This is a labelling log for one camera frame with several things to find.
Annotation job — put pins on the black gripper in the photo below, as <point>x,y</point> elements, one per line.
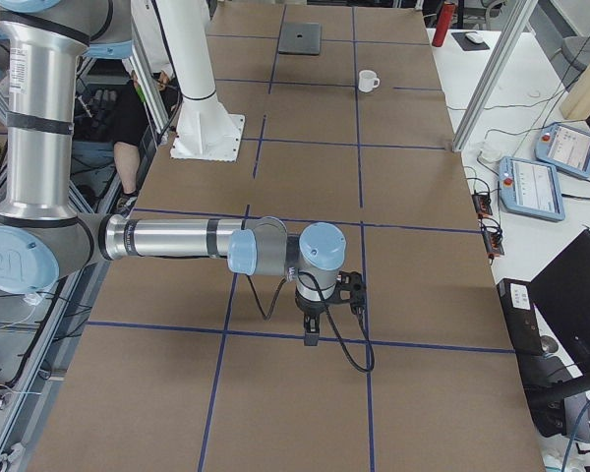
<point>310,306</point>

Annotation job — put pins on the white ceramic cup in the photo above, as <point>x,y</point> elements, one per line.
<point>368,80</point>

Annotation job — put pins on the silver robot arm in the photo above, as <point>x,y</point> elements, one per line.
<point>43,239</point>

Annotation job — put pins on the grey closed laptop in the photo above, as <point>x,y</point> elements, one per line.
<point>298,38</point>

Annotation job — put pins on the black computer box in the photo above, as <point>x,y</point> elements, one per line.
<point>554,396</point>

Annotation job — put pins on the near teach pendant tablet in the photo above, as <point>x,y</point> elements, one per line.
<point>531,188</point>

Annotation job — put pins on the teach pendant tablet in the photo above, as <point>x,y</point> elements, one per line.
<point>565,147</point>
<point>531,188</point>

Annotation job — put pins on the black monitor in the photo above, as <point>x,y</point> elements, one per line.
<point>561,292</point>

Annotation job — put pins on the far teach pendant tablet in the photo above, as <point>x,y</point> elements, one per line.
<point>565,147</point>

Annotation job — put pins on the white computer mouse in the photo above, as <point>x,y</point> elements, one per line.
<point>474,37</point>

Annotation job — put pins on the red cylindrical bottle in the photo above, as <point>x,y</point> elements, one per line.
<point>446,13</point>

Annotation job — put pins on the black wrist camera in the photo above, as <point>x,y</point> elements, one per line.
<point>351,289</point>

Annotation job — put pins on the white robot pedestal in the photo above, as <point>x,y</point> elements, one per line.
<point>204,130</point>

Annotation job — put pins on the aluminium frame post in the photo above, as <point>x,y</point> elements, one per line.
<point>505,45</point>

